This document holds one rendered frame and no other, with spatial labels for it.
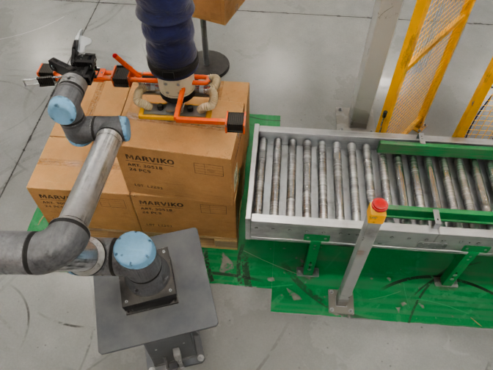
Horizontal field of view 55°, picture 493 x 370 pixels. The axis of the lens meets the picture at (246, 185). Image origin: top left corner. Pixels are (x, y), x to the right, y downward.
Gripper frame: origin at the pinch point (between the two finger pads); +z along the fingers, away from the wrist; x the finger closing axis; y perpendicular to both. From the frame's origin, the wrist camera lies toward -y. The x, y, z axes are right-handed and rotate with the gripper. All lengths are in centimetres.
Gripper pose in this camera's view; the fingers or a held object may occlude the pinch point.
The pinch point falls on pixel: (85, 45)
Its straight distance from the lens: 194.8
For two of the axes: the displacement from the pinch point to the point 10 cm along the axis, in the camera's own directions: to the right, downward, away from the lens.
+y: 10.0, 0.6, -0.5
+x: 0.0, -6.0, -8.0
